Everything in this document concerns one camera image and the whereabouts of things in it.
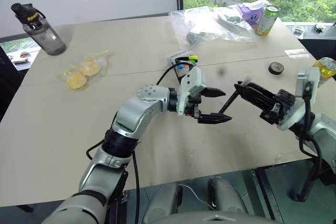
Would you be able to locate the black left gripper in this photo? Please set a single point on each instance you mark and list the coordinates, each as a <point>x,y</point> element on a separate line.
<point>193,100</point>

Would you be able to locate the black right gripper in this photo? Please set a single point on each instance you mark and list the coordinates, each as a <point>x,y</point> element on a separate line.
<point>282,106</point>

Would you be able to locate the black pen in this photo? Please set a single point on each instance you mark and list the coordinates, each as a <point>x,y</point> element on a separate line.
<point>228,102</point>

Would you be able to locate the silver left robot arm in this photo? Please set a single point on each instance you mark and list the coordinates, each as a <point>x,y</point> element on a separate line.
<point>136,113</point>

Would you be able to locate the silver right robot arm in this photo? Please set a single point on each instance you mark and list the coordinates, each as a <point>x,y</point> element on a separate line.
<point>321,129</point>

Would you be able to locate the black tape roll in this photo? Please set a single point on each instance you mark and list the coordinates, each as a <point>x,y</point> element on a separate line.
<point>276,68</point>

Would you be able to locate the small flat clear bag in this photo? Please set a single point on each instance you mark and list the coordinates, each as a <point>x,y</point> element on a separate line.
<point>298,53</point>

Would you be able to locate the small clear plastic wrapper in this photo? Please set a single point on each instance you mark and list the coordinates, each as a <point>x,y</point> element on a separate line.
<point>172,57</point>

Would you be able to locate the grey object in bag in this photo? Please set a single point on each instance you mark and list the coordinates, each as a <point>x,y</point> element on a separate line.
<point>196,37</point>

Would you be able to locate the yellow drink can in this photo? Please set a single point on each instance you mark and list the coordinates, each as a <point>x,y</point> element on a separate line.
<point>326,73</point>

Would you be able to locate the green drink can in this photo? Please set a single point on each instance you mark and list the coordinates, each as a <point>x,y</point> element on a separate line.
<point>266,22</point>

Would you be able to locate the large clear plastic bag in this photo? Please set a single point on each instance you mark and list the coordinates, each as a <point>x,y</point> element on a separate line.
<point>210,28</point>

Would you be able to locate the purple tissue pack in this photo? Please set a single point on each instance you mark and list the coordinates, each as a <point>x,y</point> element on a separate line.
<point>252,14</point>

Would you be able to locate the grey rounded shape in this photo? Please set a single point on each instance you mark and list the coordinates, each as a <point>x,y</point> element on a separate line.
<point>227,195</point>
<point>161,203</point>

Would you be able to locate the black table leg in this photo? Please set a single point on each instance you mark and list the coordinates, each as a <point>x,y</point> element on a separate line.
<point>269,195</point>

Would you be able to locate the grey curved robot chest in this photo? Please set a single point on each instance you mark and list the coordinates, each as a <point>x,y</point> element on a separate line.
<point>215,218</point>

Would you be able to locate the clear zip bag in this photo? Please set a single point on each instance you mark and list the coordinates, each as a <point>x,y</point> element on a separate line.
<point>101,56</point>

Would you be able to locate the yellow round cake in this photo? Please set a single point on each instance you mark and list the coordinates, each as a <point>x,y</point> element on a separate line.
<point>75,81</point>
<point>89,67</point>

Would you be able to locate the grey water bottle black lid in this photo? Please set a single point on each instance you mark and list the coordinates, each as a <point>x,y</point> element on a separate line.
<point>47,39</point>

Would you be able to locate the black chair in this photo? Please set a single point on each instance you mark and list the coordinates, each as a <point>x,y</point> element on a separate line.
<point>9,87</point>

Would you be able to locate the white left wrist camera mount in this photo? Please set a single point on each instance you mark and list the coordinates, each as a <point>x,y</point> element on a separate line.
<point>193,81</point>

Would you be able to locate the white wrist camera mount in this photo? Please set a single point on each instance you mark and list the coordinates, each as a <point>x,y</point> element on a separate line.
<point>311,82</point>
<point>193,81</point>

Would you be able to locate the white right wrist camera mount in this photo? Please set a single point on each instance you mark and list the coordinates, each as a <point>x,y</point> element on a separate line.
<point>311,82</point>

